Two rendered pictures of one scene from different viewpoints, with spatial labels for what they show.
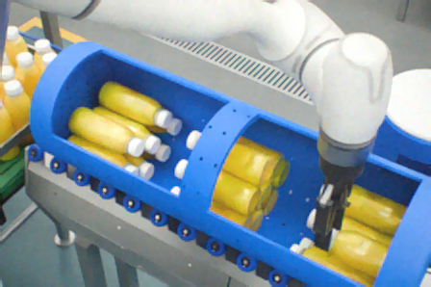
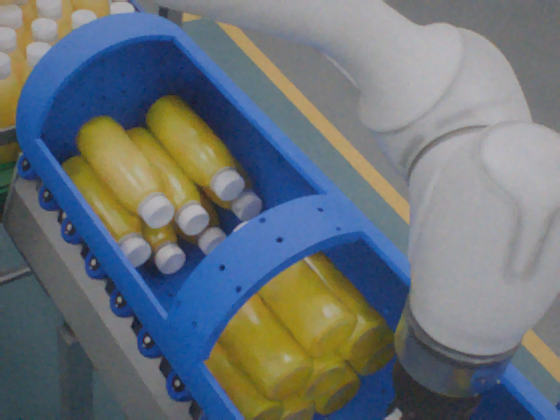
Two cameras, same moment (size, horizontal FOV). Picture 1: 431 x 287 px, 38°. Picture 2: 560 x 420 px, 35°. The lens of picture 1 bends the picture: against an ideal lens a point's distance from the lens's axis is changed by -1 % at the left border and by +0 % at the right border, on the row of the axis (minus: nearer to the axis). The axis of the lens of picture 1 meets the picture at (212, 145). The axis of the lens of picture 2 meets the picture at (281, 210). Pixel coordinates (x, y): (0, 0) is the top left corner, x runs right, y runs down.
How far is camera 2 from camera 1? 0.37 m
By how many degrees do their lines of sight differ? 11
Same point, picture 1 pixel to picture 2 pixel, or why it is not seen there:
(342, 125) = (437, 302)
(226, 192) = (250, 344)
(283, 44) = (395, 102)
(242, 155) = (304, 293)
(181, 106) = (272, 178)
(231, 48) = not seen: hidden behind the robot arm
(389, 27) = not seen: outside the picture
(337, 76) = (452, 195)
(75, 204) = (54, 268)
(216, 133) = (267, 235)
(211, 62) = not seen: hidden behind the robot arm
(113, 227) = (89, 328)
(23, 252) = (33, 316)
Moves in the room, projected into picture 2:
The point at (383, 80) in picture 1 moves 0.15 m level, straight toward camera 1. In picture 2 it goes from (546, 240) to (408, 372)
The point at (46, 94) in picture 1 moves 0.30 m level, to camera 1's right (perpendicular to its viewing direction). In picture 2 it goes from (51, 72) to (266, 156)
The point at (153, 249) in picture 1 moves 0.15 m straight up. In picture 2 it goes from (129, 390) to (132, 318)
